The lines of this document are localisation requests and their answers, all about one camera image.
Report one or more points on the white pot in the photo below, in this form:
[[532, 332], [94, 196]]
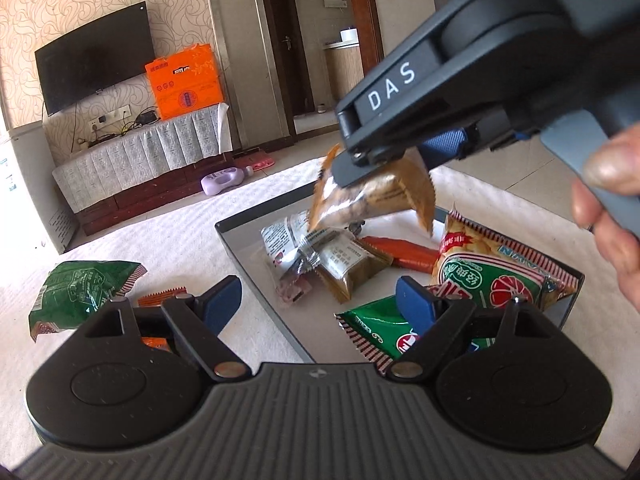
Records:
[[349, 35]]

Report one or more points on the orange sausage stick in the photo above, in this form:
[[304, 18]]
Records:
[[405, 252]]

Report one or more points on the pink slippers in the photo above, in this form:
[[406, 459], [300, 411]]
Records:
[[260, 162]]

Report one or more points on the white wall socket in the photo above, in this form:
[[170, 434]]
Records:
[[110, 116]]

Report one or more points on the grey cardboard box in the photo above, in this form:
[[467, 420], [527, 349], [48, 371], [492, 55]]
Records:
[[240, 235]]

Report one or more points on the tan pastry packet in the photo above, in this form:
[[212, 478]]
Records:
[[380, 200]]

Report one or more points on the black flat television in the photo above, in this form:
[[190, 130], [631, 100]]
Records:
[[95, 60]]

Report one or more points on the silver snack packet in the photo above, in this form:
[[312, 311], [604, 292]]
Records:
[[287, 237]]

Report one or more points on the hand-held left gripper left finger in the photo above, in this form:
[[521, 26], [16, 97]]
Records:
[[222, 305]]

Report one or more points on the brown wooden door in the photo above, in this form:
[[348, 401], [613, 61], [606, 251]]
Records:
[[287, 35]]

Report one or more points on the orange cardboard box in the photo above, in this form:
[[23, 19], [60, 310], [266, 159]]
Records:
[[185, 85]]

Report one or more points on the gold packet with white label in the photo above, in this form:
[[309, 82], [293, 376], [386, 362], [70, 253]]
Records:
[[350, 265]]

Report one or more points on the white chest freezer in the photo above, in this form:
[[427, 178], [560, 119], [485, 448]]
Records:
[[30, 195]]

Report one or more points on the green snack bag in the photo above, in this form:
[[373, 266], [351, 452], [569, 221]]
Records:
[[80, 290]]

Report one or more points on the green packet with striped edge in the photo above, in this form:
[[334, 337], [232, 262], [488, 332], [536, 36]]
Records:
[[380, 330]]

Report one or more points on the clear packet with pink end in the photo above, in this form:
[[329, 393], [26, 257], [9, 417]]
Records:
[[292, 290]]

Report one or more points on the yellow bag with green label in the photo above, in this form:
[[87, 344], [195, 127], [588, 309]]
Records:
[[490, 270]]

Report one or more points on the purple plastic bottle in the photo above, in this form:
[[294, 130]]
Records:
[[225, 180]]

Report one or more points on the orange snack packet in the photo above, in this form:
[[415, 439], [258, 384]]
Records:
[[160, 300]]

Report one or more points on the cloth-covered TV cabinet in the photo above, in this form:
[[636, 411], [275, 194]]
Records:
[[140, 155]]

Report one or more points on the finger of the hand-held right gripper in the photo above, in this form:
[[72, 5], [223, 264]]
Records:
[[355, 172], [447, 146]]

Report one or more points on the person's right hand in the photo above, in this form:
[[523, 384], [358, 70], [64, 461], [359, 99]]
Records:
[[615, 165]]

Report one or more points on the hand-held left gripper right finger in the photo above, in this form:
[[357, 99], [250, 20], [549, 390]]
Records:
[[415, 305]]

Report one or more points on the wooden kitchen counter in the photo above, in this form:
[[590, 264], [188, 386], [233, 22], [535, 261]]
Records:
[[345, 72]]

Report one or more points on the black router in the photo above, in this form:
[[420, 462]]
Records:
[[146, 117]]

